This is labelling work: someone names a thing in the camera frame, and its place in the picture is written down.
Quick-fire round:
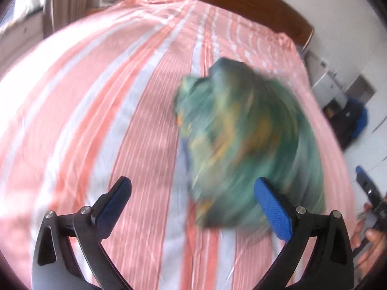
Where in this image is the blue garment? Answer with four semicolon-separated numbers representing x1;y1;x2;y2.
348;101;370;138

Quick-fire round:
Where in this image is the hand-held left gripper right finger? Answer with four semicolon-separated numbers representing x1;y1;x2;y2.
254;177;355;290

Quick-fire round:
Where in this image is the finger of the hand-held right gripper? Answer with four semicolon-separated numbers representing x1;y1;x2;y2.
355;166;382;210

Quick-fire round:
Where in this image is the person's right hand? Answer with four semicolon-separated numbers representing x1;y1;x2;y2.
351;202;387;275

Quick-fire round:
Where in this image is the beige curtain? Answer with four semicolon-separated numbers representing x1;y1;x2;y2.
42;0;91;38

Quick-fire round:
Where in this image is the white cabinet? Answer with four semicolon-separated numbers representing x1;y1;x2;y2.
305;50;349;107

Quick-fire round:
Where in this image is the pink striped bed sheet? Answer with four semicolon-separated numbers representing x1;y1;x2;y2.
0;0;361;290

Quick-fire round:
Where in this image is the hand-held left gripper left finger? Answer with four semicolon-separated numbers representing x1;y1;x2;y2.
32;176;133;290

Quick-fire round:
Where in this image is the green printed garment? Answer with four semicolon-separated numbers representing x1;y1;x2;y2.
174;57;327;229

